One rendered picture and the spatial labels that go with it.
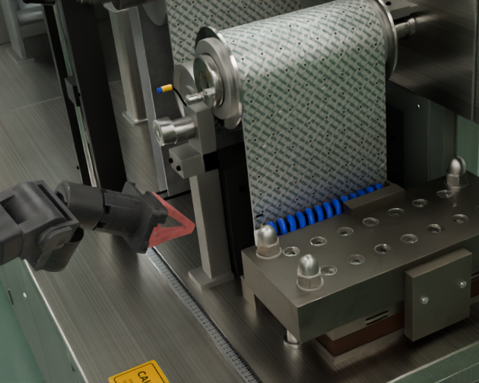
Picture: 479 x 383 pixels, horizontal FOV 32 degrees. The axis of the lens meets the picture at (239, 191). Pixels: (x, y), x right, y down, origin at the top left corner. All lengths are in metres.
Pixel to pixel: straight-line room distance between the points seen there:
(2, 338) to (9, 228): 1.89
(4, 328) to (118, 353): 1.69
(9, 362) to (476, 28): 1.97
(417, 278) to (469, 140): 0.52
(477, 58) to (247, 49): 0.32
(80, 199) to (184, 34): 0.38
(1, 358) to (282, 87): 1.83
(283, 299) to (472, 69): 0.42
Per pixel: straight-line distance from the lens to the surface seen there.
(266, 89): 1.14
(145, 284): 1.37
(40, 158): 1.86
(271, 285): 1.12
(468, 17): 1.21
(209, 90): 1.15
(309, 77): 1.17
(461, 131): 1.58
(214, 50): 1.14
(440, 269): 1.15
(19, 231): 1.00
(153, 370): 1.16
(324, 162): 1.24
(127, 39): 1.86
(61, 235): 1.02
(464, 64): 1.24
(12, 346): 2.83
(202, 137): 1.21
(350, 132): 1.24
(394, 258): 1.14
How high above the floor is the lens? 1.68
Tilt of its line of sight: 29 degrees down
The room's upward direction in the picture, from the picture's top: 7 degrees counter-clockwise
